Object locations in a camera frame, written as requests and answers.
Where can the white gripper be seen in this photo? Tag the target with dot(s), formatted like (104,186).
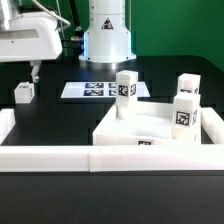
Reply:
(31,37)

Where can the white square table top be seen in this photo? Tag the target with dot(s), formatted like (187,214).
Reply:
(149,125)

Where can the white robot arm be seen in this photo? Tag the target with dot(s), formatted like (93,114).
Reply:
(107,40)

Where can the white tag sheet with markers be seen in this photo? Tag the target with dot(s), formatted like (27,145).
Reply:
(74,90)

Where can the white U-shaped fence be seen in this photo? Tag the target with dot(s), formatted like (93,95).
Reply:
(105,158)

